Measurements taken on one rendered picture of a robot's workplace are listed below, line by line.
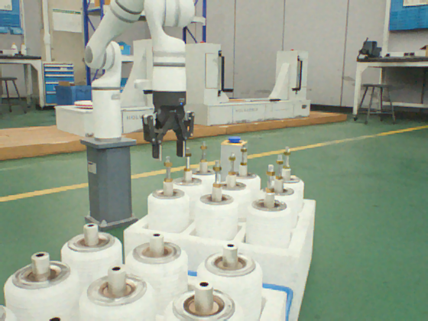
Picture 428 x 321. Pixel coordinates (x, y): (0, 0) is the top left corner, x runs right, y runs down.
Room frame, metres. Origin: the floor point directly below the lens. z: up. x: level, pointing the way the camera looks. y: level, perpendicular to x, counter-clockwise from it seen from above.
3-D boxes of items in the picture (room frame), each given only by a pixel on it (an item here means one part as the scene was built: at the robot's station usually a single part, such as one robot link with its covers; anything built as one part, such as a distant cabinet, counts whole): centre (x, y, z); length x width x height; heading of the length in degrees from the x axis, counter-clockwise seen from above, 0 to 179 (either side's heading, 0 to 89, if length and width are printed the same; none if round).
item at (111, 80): (1.39, 0.37, 0.54); 0.09 x 0.09 x 0.17; 44
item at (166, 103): (0.90, 0.10, 0.45); 0.08 x 0.08 x 0.09
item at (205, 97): (4.28, -0.33, 0.45); 1.51 x 0.57 x 0.74; 131
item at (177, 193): (0.90, 0.10, 0.25); 0.08 x 0.08 x 0.01
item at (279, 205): (0.83, -0.12, 0.25); 0.08 x 0.08 x 0.01
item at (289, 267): (0.98, -0.05, 0.09); 0.39 x 0.39 x 0.18; 72
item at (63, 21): (6.95, 2.44, 1.38); 0.49 x 0.02 x 0.35; 131
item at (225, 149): (1.27, -0.07, 0.16); 0.07 x 0.07 x 0.31; 72
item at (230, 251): (0.55, -0.03, 0.26); 0.02 x 0.02 x 0.03
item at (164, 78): (0.92, 0.11, 0.52); 0.11 x 0.09 x 0.06; 48
